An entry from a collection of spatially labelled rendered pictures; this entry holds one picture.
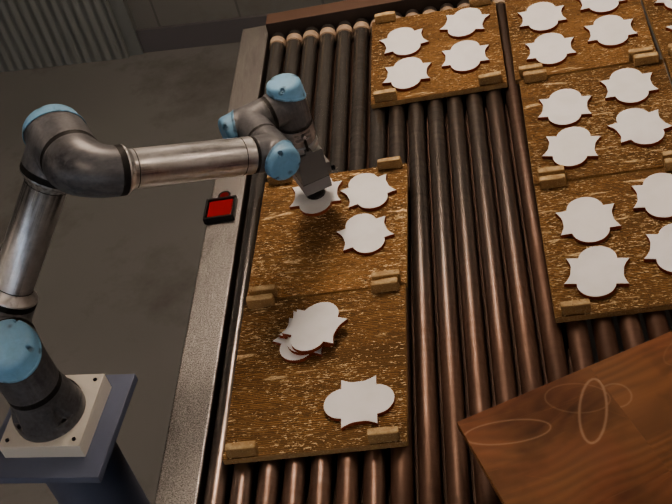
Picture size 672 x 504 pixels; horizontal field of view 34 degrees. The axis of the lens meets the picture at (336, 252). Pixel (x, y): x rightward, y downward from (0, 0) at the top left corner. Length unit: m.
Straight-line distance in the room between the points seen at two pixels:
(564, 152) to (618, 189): 0.17
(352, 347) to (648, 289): 0.59
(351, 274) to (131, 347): 1.57
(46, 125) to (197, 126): 2.62
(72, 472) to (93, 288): 1.86
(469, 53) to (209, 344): 1.09
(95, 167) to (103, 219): 2.36
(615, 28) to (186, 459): 1.57
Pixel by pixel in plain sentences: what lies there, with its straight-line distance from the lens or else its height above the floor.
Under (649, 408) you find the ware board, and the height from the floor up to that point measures 1.04.
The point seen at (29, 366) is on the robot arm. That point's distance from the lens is 2.18.
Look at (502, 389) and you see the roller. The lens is 2.06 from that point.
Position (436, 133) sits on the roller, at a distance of 2.68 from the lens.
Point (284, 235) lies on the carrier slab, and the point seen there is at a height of 0.94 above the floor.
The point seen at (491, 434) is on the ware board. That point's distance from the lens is 1.85.
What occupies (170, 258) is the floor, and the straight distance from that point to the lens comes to 4.04.
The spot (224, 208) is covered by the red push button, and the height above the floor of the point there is 0.93.
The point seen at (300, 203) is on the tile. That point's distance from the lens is 2.43.
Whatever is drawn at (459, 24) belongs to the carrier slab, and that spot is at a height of 0.95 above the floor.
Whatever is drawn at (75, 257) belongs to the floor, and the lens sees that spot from 4.24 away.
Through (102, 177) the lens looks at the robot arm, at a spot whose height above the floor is 1.40.
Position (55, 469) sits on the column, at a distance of 2.29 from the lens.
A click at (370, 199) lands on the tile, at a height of 0.95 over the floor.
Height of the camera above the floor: 2.49
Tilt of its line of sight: 41 degrees down
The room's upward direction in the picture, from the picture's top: 16 degrees counter-clockwise
